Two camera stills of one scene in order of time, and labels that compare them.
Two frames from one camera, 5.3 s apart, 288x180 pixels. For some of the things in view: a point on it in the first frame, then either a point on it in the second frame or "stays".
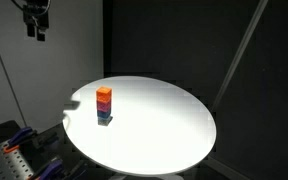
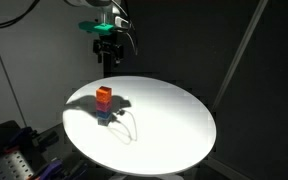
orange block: [104, 94] stays
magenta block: [104, 106] stays
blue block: [103, 114] stays
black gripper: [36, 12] → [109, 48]
